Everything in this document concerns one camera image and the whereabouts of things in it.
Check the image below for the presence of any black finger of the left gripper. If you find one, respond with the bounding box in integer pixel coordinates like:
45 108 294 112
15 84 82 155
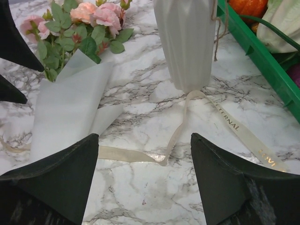
0 75 28 104
0 0 44 72

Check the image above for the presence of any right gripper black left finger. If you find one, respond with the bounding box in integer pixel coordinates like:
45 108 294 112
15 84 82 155
0 134 98 225

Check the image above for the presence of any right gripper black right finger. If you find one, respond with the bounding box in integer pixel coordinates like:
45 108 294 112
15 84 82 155
191 133 300 225

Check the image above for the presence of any pink rose flower bouquet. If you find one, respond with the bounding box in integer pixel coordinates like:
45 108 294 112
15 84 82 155
20 0 134 82

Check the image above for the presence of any white wrapping paper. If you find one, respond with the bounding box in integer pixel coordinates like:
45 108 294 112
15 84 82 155
0 52 125 174

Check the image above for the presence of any cream ribbon with gold letters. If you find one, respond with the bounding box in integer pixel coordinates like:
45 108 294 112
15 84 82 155
0 90 289 172

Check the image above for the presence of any brown twine on vase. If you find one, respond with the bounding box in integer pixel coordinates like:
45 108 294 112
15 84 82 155
210 0 229 61

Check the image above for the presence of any white ribbed vase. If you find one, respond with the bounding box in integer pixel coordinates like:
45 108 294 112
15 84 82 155
154 0 218 93

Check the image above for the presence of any toy purple eggplant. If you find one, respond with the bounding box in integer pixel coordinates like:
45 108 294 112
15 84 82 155
286 63 300 88

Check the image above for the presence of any green plastic basket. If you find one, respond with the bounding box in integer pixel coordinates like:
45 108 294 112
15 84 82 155
228 7 300 120

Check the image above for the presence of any toy green cabbage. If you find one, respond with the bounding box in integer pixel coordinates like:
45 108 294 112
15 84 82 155
256 0 300 53

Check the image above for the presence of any toy orange fruit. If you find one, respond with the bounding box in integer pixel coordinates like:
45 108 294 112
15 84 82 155
228 0 268 18

